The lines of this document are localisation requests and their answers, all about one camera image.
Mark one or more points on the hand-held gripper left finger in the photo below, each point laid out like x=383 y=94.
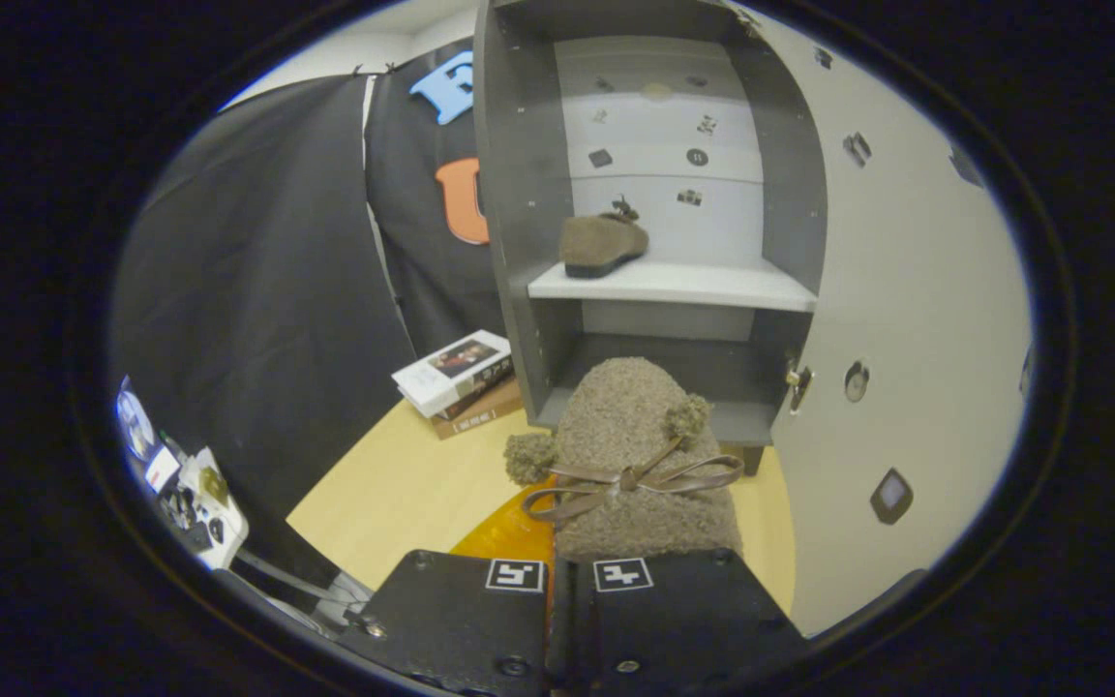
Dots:
x=461 y=620

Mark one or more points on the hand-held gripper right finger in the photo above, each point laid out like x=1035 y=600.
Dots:
x=683 y=620

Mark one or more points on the brown fuzzy shoe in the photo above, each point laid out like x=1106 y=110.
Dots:
x=625 y=416
x=596 y=242

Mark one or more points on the white shoe cabinet door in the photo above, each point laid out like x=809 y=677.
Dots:
x=906 y=290

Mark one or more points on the grey shoe cabinet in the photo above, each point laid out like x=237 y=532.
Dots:
x=519 y=194

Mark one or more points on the brown book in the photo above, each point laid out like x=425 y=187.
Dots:
x=480 y=416

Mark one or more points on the white book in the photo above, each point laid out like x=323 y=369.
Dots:
x=446 y=373

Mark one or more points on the white device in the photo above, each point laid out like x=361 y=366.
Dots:
x=219 y=523

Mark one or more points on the black backdrop cloth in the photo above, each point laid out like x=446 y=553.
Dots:
x=257 y=290

